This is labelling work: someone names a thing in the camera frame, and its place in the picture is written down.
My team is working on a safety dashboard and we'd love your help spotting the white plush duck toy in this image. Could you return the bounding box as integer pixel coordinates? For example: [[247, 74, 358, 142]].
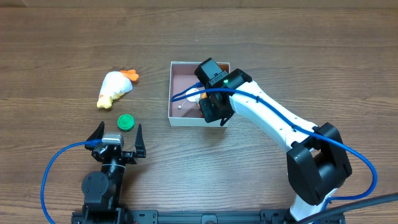
[[96, 69, 139, 109]]

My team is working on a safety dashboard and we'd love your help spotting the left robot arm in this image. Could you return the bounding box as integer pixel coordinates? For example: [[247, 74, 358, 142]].
[[71, 121, 146, 224]]

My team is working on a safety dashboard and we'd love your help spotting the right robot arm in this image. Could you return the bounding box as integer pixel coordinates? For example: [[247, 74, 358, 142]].
[[194, 67, 352, 221]]

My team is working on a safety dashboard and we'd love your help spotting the left blue cable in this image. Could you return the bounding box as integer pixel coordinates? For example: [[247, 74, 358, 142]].
[[40, 139, 103, 224]]

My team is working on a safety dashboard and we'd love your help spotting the green round cap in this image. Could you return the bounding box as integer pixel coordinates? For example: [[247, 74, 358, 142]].
[[117, 114, 135, 131]]

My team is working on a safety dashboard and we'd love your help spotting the blue cable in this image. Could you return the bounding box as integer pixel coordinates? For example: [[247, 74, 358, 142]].
[[170, 82, 379, 218], [40, 139, 103, 224]]

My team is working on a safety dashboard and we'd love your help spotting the white cardboard box pink inside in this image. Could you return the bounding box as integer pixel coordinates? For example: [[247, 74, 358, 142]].
[[168, 62, 221, 128]]

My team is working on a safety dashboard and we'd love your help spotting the right blue cable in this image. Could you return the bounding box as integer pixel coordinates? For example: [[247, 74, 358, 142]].
[[170, 82, 379, 218]]

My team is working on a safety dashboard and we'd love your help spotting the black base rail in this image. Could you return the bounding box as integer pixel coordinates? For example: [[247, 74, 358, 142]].
[[71, 209, 297, 224]]

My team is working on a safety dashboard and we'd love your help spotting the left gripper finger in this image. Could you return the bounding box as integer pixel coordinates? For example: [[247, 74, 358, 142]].
[[85, 121, 105, 150], [134, 124, 146, 158]]

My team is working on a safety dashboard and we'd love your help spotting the white round rattle drum toy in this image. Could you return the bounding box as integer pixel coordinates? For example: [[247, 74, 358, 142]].
[[177, 88, 201, 110]]

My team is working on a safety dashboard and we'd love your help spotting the thick black cable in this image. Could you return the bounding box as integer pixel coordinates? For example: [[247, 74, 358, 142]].
[[298, 192, 398, 224]]

